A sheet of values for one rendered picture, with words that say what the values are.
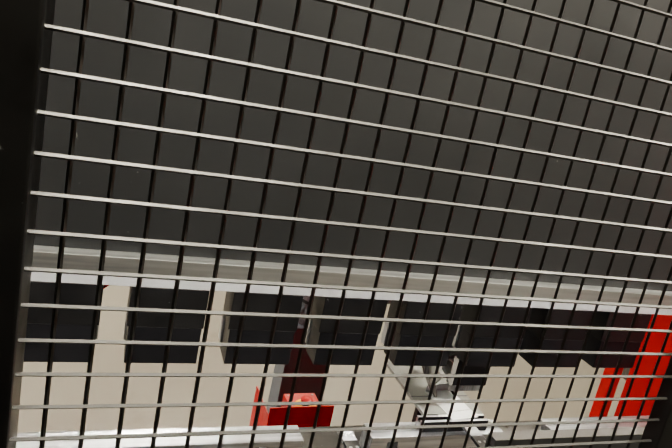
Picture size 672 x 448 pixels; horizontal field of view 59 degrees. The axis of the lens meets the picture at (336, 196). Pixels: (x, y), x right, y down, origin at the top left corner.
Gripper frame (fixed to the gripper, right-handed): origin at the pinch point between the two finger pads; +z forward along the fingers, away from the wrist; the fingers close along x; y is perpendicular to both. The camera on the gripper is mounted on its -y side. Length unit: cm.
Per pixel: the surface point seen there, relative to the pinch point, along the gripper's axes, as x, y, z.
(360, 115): -57, 67, -41
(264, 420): -40, -35, 1
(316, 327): -47, 21, -15
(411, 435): -16.2, 5.6, 9.9
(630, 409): 85, -8, 11
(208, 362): -7, -207, -41
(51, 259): -102, 47, -21
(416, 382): -4.1, -5.9, -3.6
